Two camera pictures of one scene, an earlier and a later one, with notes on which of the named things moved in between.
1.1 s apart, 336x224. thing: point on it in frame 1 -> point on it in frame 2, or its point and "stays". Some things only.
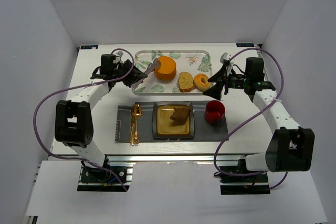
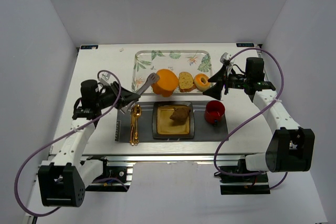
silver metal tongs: [155, 64] -> [153, 78]
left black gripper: [132, 74] -> [116, 96]
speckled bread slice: [186, 82] stays
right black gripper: [224, 81] stays
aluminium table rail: [176, 157] stays
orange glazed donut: [200, 82] stays
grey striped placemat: [203, 130] stays
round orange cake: [167, 70] -> [167, 83]
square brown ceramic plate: [163, 126] stays
